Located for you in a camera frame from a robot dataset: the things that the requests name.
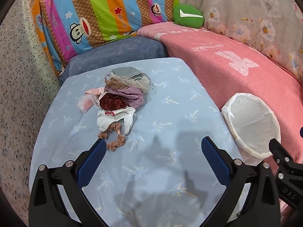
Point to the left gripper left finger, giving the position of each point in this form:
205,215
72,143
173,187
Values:
57,198

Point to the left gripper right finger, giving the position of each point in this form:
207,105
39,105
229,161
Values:
261,206

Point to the brown ruffled scrunchie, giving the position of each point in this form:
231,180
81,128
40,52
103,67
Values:
120,140

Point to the pink plastic wrapper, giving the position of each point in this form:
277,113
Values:
90,99

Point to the dark red velvet scrunchie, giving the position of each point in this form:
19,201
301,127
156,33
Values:
111,102

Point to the purple cloth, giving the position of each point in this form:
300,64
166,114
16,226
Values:
132,95

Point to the tan stocking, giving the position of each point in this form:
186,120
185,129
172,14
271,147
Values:
115,84

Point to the sheer organza pouch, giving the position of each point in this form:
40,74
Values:
144,84

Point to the grey drawstring pouch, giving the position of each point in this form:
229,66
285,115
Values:
129,72

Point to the white lined trash bin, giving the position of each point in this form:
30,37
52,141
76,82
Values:
252,124

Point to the light blue table cloth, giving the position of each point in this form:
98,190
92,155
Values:
160,176

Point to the pink bed blanket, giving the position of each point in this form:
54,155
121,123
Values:
225,67

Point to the floral grey curtain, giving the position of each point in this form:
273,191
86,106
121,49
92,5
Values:
273,27

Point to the blue grey cushion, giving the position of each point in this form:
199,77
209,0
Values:
120,51

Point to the green check mark cushion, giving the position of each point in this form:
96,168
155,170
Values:
188,16

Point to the colourful monkey print quilt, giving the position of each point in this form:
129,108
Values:
67,28

